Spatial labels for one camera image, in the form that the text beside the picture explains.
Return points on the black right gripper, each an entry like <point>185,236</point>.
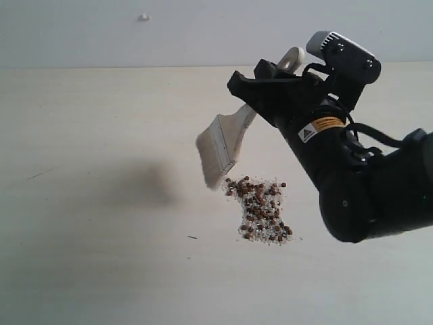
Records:
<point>300,107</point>

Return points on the wide white-bristle paint brush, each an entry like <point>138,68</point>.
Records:
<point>219,145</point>

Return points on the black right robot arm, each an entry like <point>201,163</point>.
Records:
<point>370,185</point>

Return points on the scattered brown pellets and rice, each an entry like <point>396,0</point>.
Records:
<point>261,202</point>

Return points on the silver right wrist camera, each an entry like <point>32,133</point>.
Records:
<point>341,57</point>

